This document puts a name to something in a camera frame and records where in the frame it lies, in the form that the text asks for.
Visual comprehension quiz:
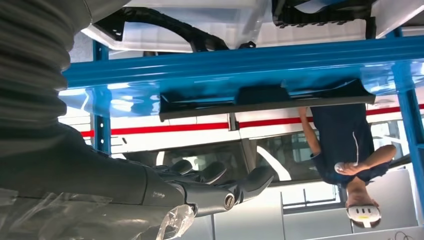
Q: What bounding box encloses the blue metal shelf rack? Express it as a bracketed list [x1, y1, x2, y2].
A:
[61, 26, 424, 229]

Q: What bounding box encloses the person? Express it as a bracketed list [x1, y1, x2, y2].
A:
[298, 104, 398, 229]

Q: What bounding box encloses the black plastic trim part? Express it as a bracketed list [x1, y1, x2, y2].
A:
[271, 0, 379, 40]
[93, 6, 258, 53]

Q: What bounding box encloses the white car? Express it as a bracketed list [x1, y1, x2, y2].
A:
[57, 94, 424, 213]

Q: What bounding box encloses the white plastic crate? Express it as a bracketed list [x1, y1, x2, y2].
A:
[81, 0, 276, 54]

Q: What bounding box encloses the chrome stanchion pole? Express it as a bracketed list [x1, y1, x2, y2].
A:
[227, 113, 240, 132]

